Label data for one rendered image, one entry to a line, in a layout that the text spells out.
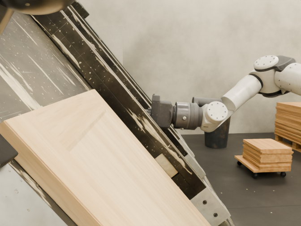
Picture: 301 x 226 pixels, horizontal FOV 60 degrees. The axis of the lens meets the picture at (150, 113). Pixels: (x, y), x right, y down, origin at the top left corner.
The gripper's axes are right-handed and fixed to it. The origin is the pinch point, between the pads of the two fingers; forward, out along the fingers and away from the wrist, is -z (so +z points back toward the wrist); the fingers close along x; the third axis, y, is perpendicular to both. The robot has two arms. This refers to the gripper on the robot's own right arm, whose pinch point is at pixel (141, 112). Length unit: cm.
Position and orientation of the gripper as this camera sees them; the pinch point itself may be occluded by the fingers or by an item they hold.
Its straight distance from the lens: 84.4
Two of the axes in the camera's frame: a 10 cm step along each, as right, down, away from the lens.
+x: 0.8, -9.8, -1.6
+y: 0.2, 1.6, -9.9
